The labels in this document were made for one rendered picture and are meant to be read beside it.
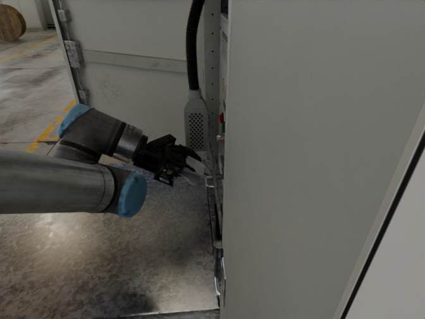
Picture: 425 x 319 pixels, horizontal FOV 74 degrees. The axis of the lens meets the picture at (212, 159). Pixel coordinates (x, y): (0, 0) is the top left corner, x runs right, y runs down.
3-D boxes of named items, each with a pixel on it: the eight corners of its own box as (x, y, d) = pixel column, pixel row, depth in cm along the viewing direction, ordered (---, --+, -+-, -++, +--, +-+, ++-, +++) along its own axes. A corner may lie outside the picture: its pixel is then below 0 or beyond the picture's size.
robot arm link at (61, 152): (63, 204, 55) (90, 145, 58) (23, 189, 59) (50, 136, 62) (94, 212, 63) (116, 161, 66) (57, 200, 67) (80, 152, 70)
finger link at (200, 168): (212, 186, 74) (181, 173, 71) (210, 173, 79) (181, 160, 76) (219, 177, 72) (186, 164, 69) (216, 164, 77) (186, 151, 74)
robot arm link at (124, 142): (116, 145, 74) (130, 115, 70) (134, 152, 76) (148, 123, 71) (108, 164, 66) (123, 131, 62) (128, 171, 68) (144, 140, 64)
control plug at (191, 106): (185, 152, 90) (182, 100, 81) (185, 145, 94) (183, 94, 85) (210, 151, 91) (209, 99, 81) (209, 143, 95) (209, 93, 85)
